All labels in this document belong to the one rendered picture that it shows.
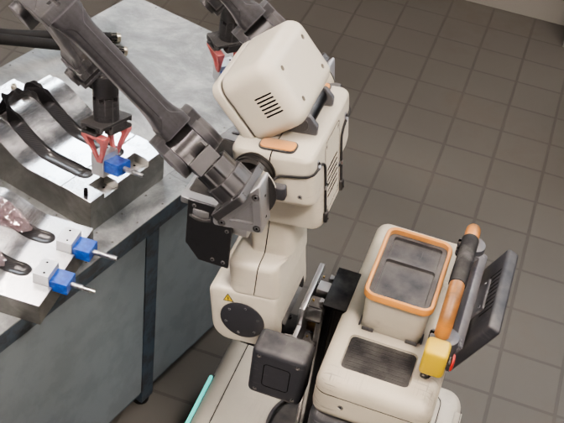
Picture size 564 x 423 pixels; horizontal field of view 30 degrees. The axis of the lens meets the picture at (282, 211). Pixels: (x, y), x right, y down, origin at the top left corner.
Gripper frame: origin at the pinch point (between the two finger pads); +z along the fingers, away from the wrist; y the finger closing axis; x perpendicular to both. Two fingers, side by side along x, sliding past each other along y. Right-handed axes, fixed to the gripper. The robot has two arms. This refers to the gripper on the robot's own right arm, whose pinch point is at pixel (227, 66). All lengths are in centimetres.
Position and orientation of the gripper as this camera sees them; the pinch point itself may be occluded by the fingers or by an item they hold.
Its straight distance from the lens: 271.8
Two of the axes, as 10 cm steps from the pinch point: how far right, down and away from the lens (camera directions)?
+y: -8.7, 2.4, -4.2
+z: -1.2, 7.4, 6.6
